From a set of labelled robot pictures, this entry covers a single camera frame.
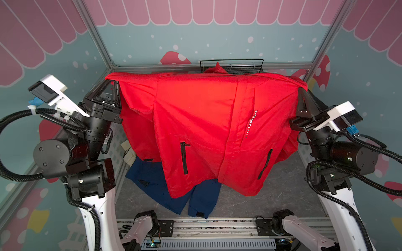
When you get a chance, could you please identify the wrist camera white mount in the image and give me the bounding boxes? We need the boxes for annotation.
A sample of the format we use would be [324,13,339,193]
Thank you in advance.
[28,75,90,117]
[313,101,363,132]

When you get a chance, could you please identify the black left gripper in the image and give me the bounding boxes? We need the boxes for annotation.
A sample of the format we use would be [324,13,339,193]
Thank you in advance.
[76,75,126,161]

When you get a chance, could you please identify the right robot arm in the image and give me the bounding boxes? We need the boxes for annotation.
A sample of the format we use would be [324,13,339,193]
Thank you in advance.
[271,89,378,251]

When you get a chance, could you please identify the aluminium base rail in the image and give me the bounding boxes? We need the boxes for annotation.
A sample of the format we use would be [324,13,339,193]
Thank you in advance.
[116,218,338,251]

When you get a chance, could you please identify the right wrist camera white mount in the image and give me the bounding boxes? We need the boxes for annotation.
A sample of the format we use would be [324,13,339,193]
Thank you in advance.
[313,101,363,132]

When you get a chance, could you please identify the red jacket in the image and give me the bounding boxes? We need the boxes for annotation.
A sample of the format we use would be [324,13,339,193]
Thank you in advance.
[107,65,307,198]

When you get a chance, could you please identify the navy blue jacket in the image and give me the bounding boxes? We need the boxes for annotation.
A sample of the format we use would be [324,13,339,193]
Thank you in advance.
[126,158,222,219]

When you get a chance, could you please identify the cream beige jacket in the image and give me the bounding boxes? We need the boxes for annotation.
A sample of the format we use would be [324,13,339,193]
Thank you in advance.
[121,140,137,167]

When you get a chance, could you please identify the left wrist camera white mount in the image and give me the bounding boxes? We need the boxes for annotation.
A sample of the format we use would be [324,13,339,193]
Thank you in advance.
[28,75,90,117]

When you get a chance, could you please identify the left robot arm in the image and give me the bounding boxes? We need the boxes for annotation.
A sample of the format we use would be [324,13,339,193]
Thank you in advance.
[29,75,159,251]

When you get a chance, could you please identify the black wire mesh basket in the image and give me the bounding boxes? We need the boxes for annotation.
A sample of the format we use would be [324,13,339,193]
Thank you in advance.
[200,59,264,75]

